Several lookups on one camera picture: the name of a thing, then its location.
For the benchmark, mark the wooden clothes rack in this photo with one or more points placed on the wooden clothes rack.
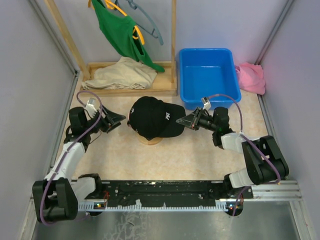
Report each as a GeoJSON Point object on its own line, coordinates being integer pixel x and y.
{"type": "Point", "coordinates": [165, 84]}

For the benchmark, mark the pink cloth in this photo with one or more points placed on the pink cloth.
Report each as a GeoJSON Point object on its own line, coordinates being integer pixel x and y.
{"type": "Point", "coordinates": [251, 78]}

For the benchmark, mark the beige cloth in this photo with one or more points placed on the beige cloth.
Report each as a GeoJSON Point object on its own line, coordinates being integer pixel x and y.
{"type": "Point", "coordinates": [126, 74]}

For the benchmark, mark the yellow hanger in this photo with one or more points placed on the yellow hanger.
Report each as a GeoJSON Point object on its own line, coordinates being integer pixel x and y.
{"type": "Point", "coordinates": [137, 30]}

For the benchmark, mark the wooden hat stand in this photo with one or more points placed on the wooden hat stand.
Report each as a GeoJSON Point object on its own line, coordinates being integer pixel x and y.
{"type": "Point", "coordinates": [147, 142]}

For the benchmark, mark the blue plastic bin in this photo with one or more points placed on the blue plastic bin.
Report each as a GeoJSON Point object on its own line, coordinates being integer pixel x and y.
{"type": "Point", "coordinates": [204, 72]}

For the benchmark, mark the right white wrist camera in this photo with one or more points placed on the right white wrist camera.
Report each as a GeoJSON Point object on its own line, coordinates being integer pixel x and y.
{"type": "Point", "coordinates": [206, 103]}

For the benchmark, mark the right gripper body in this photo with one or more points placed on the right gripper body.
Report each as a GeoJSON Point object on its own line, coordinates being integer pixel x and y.
{"type": "Point", "coordinates": [203, 120]}

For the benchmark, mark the aluminium frame rail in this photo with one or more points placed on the aluminium frame rail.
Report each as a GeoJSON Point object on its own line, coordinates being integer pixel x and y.
{"type": "Point", "coordinates": [283, 191]}

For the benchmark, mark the black cap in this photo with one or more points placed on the black cap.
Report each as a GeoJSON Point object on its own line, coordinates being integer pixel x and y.
{"type": "Point", "coordinates": [154, 118]}

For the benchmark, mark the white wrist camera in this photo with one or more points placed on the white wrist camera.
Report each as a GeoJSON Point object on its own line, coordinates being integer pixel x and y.
{"type": "Point", "coordinates": [90, 107]}
{"type": "Point", "coordinates": [206, 103]}

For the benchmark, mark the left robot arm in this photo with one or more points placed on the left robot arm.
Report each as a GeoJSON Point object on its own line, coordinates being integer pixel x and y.
{"type": "Point", "coordinates": [56, 198]}

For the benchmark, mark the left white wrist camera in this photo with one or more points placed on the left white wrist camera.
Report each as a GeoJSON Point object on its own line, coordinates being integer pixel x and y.
{"type": "Point", "coordinates": [90, 107]}

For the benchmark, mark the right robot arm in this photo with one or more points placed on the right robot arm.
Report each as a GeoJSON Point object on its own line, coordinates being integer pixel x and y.
{"type": "Point", "coordinates": [264, 161]}

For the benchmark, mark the green tank top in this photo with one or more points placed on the green tank top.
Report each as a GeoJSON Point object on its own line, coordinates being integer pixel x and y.
{"type": "Point", "coordinates": [138, 53]}

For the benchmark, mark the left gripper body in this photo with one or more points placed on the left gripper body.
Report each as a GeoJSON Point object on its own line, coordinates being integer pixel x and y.
{"type": "Point", "coordinates": [101, 124]}

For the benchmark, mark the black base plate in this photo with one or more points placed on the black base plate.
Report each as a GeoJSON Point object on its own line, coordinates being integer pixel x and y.
{"type": "Point", "coordinates": [165, 193]}

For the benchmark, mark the grey-blue hanger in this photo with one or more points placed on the grey-blue hanger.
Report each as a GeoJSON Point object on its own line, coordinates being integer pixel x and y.
{"type": "Point", "coordinates": [141, 18]}

